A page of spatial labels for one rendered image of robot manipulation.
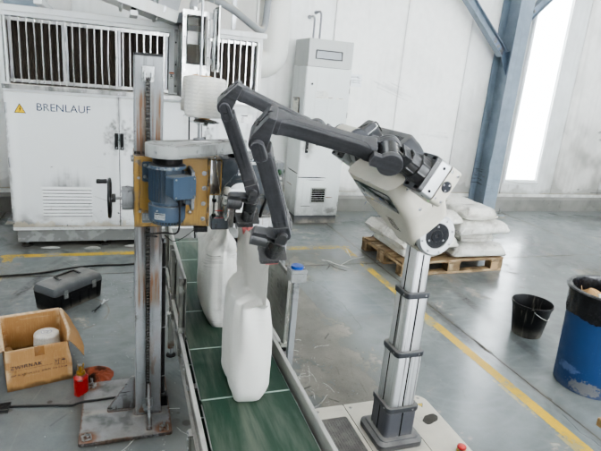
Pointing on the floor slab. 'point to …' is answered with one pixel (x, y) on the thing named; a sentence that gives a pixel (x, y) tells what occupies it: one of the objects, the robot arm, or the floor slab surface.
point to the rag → (99, 373)
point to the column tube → (148, 241)
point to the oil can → (80, 381)
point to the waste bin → (580, 339)
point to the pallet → (430, 259)
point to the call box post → (292, 321)
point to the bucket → (529, 315)
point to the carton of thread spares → (51, 319)
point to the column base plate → (119, 414)
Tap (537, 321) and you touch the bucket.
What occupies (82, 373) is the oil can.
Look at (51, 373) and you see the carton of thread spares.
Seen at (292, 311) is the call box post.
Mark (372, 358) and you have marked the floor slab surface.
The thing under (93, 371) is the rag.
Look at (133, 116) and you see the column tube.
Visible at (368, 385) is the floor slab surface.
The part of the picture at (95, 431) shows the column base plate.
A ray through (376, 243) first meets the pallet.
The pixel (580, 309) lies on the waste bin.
